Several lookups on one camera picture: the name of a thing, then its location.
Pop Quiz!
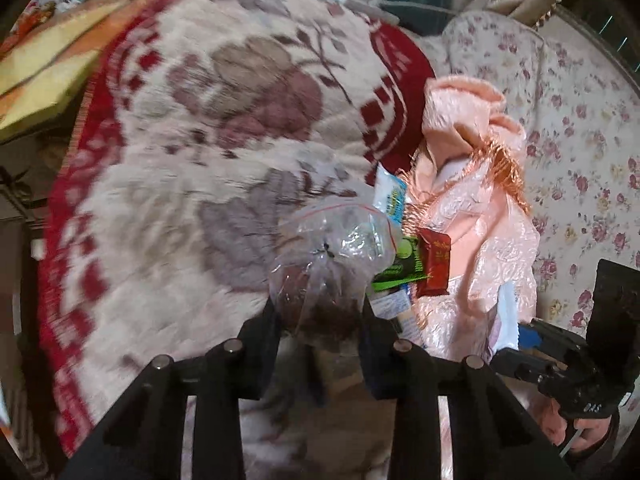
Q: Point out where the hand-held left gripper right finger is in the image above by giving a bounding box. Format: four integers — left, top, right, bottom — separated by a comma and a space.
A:
357, 297, 576, 480

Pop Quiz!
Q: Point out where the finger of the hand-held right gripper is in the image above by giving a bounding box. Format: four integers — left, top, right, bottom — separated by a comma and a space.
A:
492, 347, 562, 397
517, 320, 592, 357

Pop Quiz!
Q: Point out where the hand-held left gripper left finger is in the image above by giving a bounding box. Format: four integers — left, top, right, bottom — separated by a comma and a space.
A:
60, 297, 283, 480

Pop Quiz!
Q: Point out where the pale blue snack wrapper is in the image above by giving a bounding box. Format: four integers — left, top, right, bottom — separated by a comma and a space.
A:
372, 287, 419, 347

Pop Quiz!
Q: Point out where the green black snack packet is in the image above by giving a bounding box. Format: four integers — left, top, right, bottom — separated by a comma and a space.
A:
371, 236, 435, 294

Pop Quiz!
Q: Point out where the clear zip bag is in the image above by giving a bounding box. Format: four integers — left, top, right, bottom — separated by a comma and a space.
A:
268, 195, 397, 347

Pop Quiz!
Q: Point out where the red snack packet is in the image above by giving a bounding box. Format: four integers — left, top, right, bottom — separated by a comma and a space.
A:
416, 227, 452, 298

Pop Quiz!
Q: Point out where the blue white snack packet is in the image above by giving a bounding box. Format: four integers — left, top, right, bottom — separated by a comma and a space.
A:
374, 164, 410, 225

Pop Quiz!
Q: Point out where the person's right hand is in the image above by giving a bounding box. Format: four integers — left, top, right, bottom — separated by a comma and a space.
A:
540, 397, 618, 461

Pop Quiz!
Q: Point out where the pink fringed cloth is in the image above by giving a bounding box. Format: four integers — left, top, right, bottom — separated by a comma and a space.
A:
400, 75, 547, 363

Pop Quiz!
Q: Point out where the floral fleece blanket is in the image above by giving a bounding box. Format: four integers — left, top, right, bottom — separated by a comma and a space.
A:
37, 0, 501, 480

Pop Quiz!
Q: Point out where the rose print bedsheet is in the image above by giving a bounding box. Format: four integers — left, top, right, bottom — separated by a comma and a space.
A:
440, 10, 640, 343

